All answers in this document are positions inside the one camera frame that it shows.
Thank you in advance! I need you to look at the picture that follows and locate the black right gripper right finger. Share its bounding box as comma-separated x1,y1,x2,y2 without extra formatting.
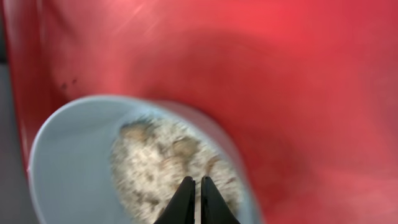
201,176,240,224

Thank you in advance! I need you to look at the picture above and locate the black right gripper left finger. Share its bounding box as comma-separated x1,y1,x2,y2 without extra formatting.
154,176,196,224

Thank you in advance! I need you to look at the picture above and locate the light blue bowl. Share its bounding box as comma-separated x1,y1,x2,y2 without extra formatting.
28,95,246,224

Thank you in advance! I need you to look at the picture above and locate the rice food waste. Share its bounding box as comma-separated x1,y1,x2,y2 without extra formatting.
110,118,244,223

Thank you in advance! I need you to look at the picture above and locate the red plastic tray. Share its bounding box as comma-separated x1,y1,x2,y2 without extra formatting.
1,0,397,223

